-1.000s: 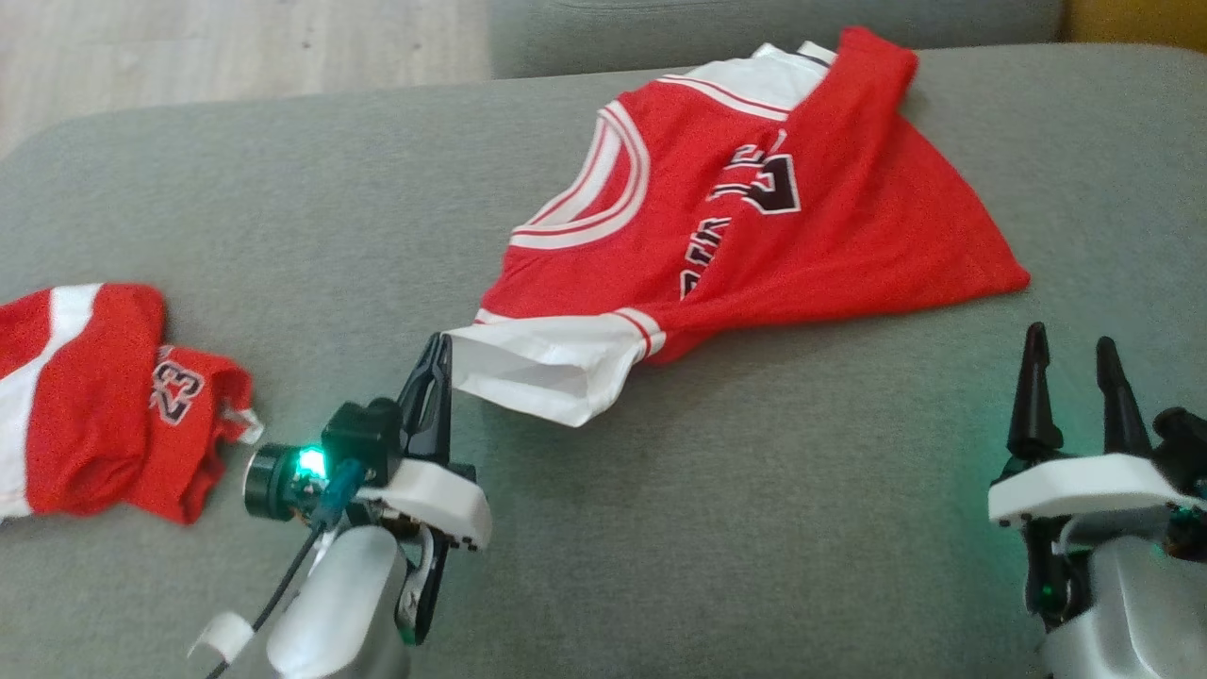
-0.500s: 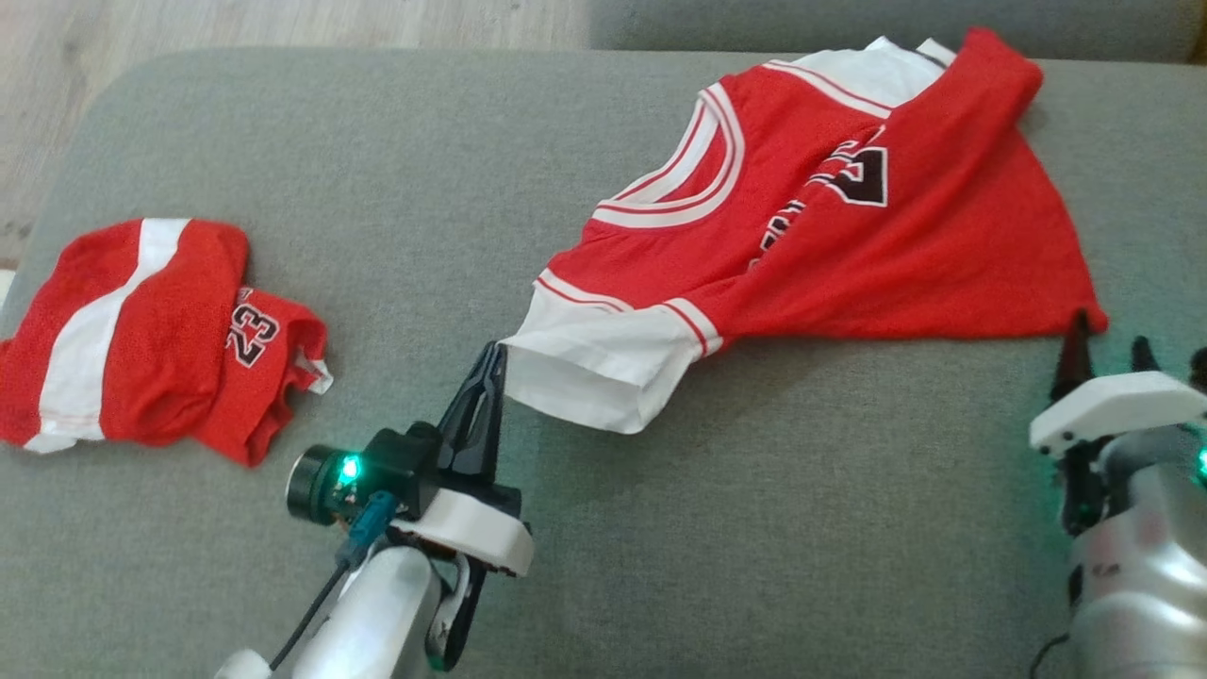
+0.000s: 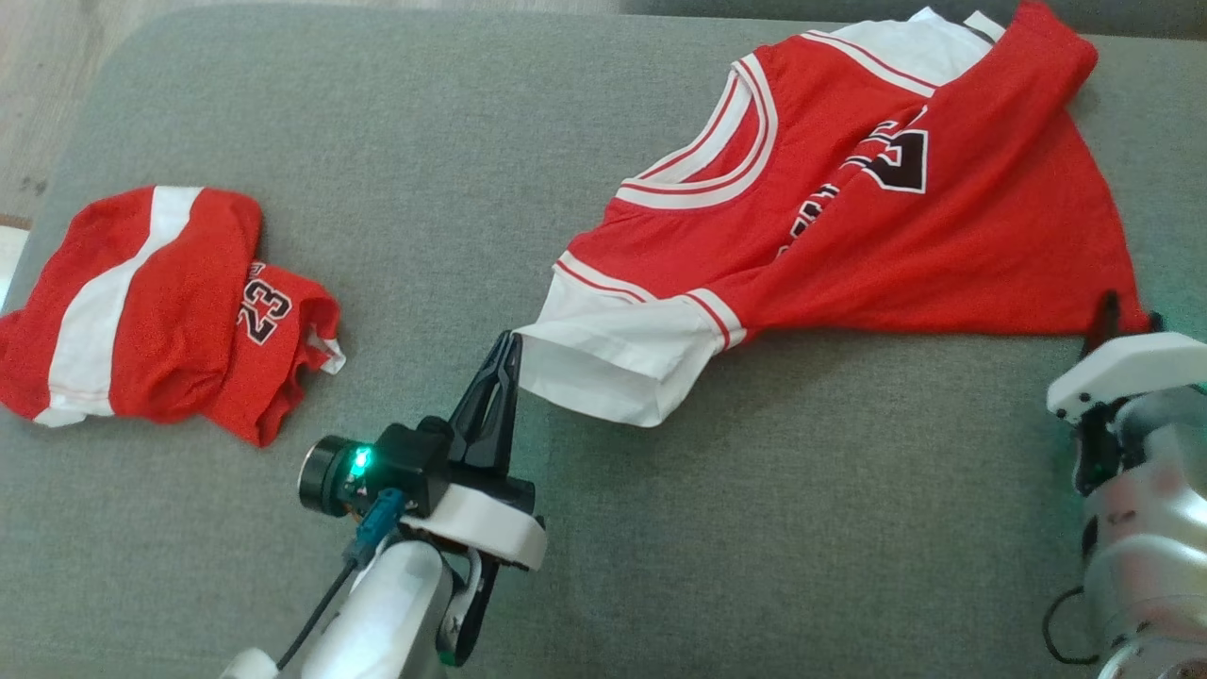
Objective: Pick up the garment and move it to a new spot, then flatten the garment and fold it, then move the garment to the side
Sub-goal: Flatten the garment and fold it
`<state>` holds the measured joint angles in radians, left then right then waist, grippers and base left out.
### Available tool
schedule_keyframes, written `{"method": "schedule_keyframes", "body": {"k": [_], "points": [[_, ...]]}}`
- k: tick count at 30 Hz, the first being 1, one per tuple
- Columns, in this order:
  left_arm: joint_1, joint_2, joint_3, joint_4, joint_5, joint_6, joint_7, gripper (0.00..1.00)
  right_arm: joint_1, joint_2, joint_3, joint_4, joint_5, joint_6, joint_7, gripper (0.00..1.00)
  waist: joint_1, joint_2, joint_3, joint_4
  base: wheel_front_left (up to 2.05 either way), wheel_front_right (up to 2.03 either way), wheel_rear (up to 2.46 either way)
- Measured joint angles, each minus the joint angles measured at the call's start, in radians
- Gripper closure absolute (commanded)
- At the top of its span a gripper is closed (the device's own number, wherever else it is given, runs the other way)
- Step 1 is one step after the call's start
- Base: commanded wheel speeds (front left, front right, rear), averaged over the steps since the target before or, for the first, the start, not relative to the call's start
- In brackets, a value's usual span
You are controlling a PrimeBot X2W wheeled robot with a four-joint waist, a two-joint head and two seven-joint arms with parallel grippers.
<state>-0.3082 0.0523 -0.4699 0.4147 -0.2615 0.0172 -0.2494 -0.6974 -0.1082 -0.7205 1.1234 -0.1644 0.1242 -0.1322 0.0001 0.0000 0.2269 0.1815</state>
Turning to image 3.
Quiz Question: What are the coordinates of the large grey sofa seat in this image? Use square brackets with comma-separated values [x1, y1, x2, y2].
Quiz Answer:
[0, 0, 1207, 679]

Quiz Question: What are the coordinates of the red white basketball jersey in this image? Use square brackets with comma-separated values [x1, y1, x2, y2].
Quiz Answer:
[517, 0, 1153, 428]

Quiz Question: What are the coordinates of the left camera cable blue plug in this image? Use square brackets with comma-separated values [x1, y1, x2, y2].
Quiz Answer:
[273, 489, 408, 672]

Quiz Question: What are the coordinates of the red number 23 jersey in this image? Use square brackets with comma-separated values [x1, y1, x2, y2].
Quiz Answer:
[0, 186, 346, 447]

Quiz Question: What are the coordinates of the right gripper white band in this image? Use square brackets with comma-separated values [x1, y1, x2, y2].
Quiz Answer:
[1047, 290, 1207, 496]

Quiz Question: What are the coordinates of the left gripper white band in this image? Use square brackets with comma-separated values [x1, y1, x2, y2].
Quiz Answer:
[401, 330, 548, 571]

